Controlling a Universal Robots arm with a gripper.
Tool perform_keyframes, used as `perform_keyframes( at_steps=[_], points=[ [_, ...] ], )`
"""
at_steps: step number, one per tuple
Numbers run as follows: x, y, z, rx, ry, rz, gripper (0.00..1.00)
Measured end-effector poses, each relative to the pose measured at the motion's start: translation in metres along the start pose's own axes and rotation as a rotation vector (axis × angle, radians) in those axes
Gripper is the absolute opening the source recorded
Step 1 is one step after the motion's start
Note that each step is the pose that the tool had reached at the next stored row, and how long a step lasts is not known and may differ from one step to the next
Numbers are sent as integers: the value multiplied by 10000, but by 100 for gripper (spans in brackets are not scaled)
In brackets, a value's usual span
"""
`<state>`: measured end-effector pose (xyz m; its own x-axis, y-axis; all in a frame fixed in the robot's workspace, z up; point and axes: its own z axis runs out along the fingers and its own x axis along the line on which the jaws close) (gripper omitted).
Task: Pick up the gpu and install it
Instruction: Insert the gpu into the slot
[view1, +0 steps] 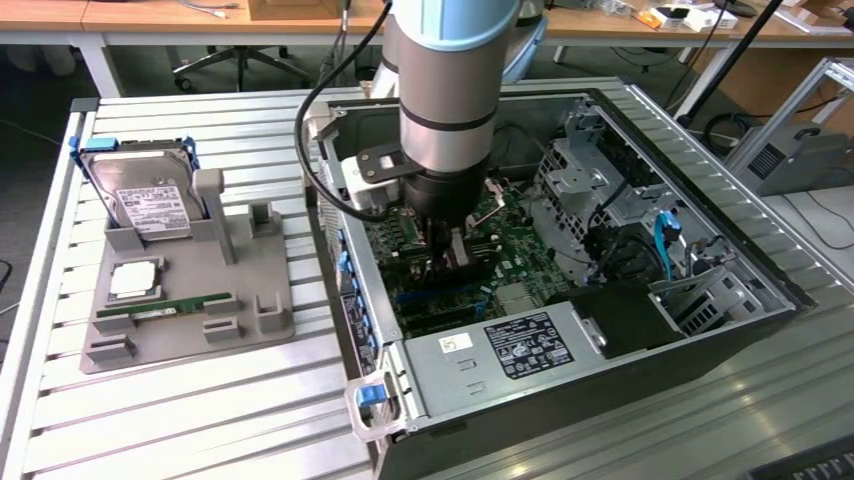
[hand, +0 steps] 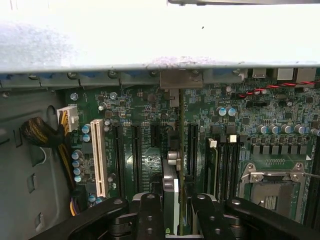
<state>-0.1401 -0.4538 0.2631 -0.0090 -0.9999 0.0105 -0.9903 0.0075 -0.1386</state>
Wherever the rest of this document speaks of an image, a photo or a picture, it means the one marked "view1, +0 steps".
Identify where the silver CPU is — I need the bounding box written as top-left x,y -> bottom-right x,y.
107,260 -> 162,301

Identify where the silver chipset heatsink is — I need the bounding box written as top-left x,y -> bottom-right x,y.
492,283 -> 538,314

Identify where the blue SATA wire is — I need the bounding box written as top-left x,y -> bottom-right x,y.
656,209 -> 685,284

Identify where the aluminium profile frame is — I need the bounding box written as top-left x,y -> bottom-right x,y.
725,56 -> 854,166

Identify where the blue expansion slot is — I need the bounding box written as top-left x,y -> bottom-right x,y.
396,285 -> 476,304

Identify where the blue case latch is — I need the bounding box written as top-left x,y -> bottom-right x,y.
354,382 -> 388,407

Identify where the wooden desk white frame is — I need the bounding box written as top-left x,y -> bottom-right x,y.
0,0 -> 854,99

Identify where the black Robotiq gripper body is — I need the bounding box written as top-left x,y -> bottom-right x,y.
398,167 -> 486,226

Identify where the metal socket cover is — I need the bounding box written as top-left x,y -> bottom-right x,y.
469,177 -> 513,227

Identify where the white cable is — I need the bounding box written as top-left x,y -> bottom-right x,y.
178,0 -> 232,20

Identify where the black open PC case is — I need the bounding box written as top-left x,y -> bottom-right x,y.
297,88 -> 820,480

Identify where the black plastic shroud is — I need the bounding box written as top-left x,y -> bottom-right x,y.
565,279 -> 688,359

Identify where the gray tower with handle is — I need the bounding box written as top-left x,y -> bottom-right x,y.
723,119 -> 854,199

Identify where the silver disk bay cage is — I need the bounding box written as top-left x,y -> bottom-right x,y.
532,134 -> 668,261

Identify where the green motherboard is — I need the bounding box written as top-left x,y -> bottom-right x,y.
358,172 -> 581,336

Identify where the black tripod pole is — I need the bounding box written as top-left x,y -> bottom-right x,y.
672,0 -> 785,126

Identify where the black graphics card silver bracket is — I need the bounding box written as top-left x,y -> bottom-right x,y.
398,227 -> 496,297

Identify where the hard disk with blue caddy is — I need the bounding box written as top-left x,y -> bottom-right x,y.
67,133 -> 205,244

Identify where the green RAM stick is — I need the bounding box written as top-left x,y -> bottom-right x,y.
95,293 -> 236,319

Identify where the black keyboard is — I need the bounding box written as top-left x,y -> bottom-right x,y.
745,439 -> 854,480

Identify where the black power wire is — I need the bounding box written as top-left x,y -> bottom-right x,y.
492,122 -> 554,169

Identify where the black expansion slot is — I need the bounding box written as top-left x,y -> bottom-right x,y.
404,304 -> 485,335

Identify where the black office chair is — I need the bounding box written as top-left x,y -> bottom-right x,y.
170,44 -> 314,94

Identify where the silver power supply unit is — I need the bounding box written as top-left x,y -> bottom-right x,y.
382,299 -> 612,421

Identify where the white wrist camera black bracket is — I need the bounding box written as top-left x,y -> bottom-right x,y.
338,144 -> 418,214

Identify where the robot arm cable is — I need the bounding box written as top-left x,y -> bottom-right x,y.
294,0 -> 394,224

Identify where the white box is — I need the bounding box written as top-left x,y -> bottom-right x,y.
649,4 -> 739,34

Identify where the gray parts rack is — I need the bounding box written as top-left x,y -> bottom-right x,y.
77,167 -> 300,376

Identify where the coiled black cable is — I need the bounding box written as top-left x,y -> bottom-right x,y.
703,112 -> 779,149

